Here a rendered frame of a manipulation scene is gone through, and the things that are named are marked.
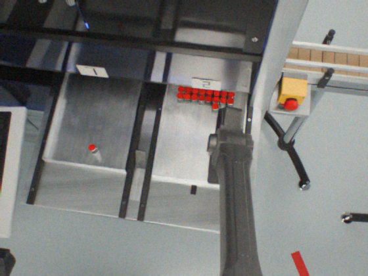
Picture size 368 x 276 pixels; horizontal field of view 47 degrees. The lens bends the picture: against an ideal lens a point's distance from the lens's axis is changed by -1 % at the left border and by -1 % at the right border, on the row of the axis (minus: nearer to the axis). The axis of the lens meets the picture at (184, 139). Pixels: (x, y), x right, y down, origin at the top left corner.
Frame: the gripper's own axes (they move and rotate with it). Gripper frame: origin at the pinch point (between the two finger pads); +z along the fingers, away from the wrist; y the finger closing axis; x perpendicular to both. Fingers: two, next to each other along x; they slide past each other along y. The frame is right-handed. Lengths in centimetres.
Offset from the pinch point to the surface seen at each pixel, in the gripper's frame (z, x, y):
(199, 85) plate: 7.8, 9.3, 26.6
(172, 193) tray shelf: 20.4, 13.6, -3.9
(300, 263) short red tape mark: 108, -44, -16
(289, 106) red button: 8.4, -17.1, 23.3
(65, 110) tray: 21, 52, 18
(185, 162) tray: 20.5, 11.0, 6.1
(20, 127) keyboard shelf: 28, 69, 13
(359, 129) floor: 110, -72, 58
